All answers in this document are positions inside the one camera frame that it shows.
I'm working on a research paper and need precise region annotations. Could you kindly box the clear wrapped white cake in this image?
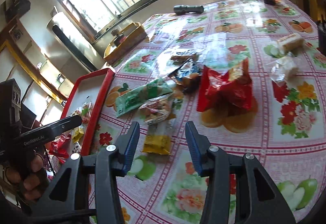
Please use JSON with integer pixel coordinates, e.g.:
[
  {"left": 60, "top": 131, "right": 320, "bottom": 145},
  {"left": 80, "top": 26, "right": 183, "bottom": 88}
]
[{"left": 270, "top": 56, "right": 298, "bottom": 87}]

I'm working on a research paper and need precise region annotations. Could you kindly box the black flashlight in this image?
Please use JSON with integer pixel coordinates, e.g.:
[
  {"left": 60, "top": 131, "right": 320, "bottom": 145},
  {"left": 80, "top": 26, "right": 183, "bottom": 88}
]
[{"left": 174, "top": 5, "right": 204, "bottom": 15}]

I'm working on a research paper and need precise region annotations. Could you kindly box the wooden wall cabinet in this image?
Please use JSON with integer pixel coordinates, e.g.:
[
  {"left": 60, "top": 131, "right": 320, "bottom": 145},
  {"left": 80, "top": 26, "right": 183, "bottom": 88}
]
[{"left": 1, "top": 18, "right": 74, "bottom": 125}]

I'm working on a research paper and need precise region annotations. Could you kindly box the red popcorn snack bag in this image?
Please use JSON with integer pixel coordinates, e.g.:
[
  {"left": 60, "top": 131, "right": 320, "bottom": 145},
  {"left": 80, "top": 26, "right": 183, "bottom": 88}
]
[{"left": 197, "top": 58, "right": 253, "bottom": 112}]

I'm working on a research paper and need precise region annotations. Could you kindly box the dark jar in box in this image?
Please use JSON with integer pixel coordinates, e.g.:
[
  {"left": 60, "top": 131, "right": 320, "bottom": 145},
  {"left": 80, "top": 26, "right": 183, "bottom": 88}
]
[{"left": 111, "top": 29, "right": 126, "bottom": 47}]

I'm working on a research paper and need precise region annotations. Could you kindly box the red rimmed white tray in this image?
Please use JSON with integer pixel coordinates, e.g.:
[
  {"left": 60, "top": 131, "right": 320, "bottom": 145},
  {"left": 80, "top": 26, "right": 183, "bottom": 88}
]
[{"left": 46, "top": 68, "right": 114, "bottom": 163}]

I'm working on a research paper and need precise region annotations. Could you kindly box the green long snack packet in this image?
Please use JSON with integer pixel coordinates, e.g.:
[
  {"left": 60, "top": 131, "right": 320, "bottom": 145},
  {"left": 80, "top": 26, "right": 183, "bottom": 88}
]
[{"left": 116, "top": 78, "right": 172, "bottom": 117}]

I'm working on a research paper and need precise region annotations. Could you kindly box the small yellow snack packet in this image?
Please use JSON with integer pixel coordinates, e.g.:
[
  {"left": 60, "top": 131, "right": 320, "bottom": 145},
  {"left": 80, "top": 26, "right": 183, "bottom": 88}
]
[{"left": 71, "top": 125, "right": 85, "bottom": 143}]

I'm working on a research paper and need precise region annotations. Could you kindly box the small yellow candy packet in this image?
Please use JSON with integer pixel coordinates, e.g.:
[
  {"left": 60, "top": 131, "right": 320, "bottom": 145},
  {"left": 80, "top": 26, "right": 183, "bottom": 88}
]
[{"left": 142, "top": 121, "right": 173, "bottom": 156}]

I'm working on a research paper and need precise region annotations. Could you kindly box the yellow cardboard box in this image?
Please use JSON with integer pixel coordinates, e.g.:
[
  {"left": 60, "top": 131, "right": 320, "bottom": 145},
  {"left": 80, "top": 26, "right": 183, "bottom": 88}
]
[{"left": 103, "top": 22, "right": 147, "bottom": 65}]

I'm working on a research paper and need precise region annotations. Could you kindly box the fried snack green label packet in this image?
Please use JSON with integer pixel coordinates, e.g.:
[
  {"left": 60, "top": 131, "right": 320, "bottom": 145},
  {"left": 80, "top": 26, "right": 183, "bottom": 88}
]
[{"left": 71, "top": 101, "right": 93, "bottom": 125}]

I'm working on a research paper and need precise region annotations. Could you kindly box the black cylindrical container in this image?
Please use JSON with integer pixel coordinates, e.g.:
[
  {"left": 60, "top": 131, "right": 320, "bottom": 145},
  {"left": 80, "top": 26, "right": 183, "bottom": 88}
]
[{"left": 316, "top": 14, "right": 325, "bottom": 52}]

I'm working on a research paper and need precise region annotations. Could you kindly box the red snack packet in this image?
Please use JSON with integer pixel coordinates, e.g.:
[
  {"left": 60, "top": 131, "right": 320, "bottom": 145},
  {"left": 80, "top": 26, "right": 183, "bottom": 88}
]
[{"left": 47, "top": 134, "right": 71, "bottom": 164}]

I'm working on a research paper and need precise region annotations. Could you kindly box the blue Abbracci cookie packet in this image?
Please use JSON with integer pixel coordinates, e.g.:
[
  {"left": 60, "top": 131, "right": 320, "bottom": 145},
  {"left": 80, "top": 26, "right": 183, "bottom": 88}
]
[{"left": 169, "top": 58, "right": 202, "bottom": 94}]

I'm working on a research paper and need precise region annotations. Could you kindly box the clear wrapped yellow cake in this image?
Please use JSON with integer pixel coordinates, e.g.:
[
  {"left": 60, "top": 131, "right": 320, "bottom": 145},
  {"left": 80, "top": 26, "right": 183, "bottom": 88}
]
[{"left": 277, "top": 33, "right": 304, "bottom": 54}]

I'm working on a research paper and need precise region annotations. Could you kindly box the white tower air conditioner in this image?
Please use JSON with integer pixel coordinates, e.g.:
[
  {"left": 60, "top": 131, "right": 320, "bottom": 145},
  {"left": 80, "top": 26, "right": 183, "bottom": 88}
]
[{"left": 46, "top": 12, "right": 105, "bottom": 72}]

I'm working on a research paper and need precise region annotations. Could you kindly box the person left hand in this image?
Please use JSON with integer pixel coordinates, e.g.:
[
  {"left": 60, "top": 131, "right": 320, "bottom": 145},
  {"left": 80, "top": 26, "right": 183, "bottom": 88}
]
[{"left": 5, "top": 150, "right": 49, "bottom": 202}]

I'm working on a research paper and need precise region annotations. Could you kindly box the dorayaki clear packet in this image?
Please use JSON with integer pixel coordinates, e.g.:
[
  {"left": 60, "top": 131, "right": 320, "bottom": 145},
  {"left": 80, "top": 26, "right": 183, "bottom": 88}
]
[{"left": 139, "top": 94, "right": 174, "bottom": 125}]

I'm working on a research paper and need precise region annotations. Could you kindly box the floral plastic tablecloth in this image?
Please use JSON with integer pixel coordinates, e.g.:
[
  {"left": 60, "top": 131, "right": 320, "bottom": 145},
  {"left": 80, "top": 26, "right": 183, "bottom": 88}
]
[{"left": 99, "top": 0, "right": 325, "bottom": 223}]

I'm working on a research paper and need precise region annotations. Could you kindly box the clear wrapped brown pastry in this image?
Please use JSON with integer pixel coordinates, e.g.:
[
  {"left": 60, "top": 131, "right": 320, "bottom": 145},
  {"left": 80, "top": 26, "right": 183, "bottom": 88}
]
[{"left": 170, "top": 49, "right": 199, "bottom": 63}]

